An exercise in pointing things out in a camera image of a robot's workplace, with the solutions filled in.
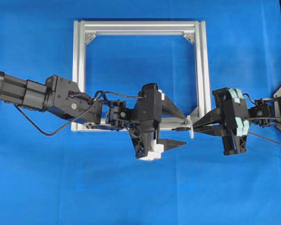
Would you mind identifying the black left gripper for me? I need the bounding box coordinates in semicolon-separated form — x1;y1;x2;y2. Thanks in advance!
128;83;186;161

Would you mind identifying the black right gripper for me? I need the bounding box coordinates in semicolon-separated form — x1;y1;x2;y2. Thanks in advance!
193;88;250;155

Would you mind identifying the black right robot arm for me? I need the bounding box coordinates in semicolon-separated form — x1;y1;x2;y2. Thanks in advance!
193;88;281;156

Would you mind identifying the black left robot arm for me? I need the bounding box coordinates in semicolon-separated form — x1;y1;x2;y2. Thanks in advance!
0;71;185;161

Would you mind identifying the white string loop holder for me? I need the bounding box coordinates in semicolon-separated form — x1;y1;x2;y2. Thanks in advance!
185;115;194;139

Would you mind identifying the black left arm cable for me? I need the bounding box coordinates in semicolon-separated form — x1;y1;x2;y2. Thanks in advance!
14;90;146;137

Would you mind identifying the silver aluminium extrusion frame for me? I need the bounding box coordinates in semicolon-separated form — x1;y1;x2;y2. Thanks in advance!
72;21;211;122

